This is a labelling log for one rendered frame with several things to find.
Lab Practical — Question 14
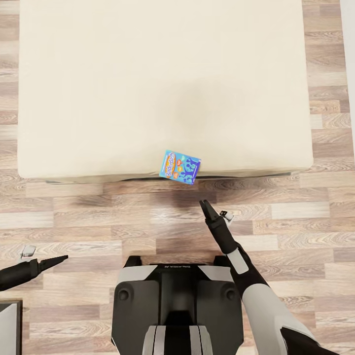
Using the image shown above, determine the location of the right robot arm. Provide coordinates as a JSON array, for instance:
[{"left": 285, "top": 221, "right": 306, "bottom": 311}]
[{"left": 199, "top": 199, "right": 339, "bottom": 355}]

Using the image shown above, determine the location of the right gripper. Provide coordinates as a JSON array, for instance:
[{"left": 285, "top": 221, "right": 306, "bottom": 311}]
[{"left": 199, "top": 199, "right": 231, "bottom": 243}]

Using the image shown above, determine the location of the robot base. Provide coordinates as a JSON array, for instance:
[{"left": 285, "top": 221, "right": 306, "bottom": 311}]
[{"left": 110, "top": 255, "right": 244, "bottom": 355}]

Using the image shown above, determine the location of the robot trunk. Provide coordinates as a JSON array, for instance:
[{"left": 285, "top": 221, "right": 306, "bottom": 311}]
[{"left": 142, "top": 325, "right": 213, "bottom": 355}]

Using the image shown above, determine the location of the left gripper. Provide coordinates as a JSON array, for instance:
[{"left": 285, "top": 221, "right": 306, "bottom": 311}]
[{"left": 0, "top": 255, "right": 69, "bottom": 291}]

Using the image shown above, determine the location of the board game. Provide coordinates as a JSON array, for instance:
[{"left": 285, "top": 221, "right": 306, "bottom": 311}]
[{"left": 159, "top": 149, "right": 201, "bottom": 185}]

